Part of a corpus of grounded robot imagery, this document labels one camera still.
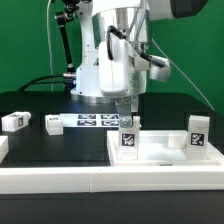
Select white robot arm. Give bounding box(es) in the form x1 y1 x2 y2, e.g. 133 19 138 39
73 0 208 128

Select black cables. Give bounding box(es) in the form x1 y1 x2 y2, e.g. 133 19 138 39
18 73 78 93

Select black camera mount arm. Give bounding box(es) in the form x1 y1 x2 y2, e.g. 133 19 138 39
54 0 81 79

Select white hanging cable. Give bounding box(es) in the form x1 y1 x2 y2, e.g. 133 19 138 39
46 0 56 93

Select sheet with fiducial markers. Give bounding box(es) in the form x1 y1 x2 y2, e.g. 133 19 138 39
59 113 119 128

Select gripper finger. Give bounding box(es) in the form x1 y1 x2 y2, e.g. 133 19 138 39
115 97 132 128

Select white U-shaped obstacle fence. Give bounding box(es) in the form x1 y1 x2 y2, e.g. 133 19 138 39
0 134 224 195

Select white square table top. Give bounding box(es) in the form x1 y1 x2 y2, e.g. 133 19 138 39
107 130 224 166

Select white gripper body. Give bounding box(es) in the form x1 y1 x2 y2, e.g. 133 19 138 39
99 35 146 98

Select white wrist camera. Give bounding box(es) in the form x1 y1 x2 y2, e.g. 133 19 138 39
149 56 171 82

